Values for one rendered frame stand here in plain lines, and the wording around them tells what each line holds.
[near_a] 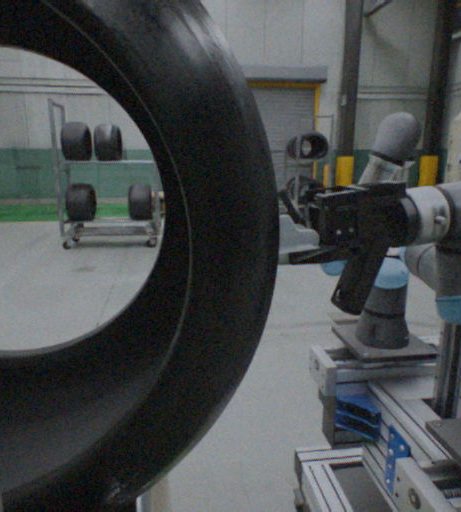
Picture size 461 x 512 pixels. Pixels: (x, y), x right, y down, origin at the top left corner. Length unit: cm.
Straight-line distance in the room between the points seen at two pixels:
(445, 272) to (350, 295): 14
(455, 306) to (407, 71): 1292
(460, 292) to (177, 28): 48
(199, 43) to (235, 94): 4
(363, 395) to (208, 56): 113
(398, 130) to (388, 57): 1205
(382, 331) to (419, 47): 1269
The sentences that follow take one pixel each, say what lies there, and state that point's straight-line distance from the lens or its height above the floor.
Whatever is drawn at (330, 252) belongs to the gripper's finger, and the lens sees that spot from 50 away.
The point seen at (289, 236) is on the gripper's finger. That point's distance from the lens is 50.
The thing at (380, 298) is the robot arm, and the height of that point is 86.
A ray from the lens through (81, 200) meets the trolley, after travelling 588.
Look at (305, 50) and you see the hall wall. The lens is 1240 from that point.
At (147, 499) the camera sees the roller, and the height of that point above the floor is 91.
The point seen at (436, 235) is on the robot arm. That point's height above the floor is 115.
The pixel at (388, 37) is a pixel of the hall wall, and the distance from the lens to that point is 1335.
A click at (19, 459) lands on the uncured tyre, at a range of 59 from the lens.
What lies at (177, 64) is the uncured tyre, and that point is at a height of 131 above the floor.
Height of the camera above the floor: 125
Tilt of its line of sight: 13 degrees down
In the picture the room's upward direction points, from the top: straight up
